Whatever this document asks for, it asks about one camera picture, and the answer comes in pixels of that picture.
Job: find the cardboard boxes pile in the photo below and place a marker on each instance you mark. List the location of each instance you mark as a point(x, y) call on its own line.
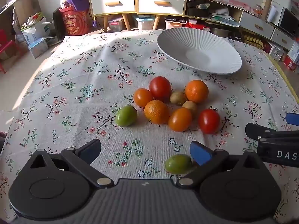
point(35, 36)

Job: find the white storage box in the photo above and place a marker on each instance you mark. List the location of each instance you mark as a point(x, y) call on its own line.
point(174, 24)

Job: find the low cabinet with grey drawers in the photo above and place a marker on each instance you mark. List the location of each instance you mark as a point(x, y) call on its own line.
point(257, 25)

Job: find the microwave oven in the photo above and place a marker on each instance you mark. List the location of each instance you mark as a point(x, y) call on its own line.
point(288, 21)

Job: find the clear plastic storage box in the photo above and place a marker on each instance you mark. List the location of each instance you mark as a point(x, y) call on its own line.
point(115, 24)

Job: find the egg cartons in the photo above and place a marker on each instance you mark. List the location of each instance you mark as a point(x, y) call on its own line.
point(253, 40)

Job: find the white ribbed plate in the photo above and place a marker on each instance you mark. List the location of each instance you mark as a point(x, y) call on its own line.
point(198, 51)

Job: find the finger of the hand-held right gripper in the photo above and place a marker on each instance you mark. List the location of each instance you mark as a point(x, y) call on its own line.
point(257, 129)
point(293, 119)

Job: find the red printed bucket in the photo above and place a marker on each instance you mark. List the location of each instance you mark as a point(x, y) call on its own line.
point(76, 22)

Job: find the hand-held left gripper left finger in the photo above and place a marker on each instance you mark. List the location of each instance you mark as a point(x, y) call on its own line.
point(90, 150)

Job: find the green plum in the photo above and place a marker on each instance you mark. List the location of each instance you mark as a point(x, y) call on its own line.
point(178, 164)
point(126, 115)

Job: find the red tomato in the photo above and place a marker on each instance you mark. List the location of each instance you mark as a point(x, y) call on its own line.
point(209, 121)
point(160, 88)

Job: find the red carton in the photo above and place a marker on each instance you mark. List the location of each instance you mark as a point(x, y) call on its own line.
point(290, 63)

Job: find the white printed carton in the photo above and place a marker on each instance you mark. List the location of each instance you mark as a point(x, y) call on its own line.
point(276, 53)

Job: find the small brown kiwi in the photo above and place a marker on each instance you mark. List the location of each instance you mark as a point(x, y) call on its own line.
point(191, 106)
point(177, 98)

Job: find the orange mandarin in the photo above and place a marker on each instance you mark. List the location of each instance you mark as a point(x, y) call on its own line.
point(196, 91)
point(156, 111)

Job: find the red plastic stool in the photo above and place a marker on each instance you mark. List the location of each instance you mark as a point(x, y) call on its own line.
point(5, 49)

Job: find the blue-lidded clear storage box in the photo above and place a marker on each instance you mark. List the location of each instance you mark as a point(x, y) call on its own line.
point(144, 23)

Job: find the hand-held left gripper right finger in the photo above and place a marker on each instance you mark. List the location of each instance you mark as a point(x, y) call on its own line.
point(198, 154)

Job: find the wooden cabinet with white drawers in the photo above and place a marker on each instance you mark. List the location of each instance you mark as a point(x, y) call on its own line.
point(130, 2)

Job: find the orange tomato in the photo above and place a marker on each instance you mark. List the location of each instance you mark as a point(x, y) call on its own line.
point(142, 97)
point(179, 119)

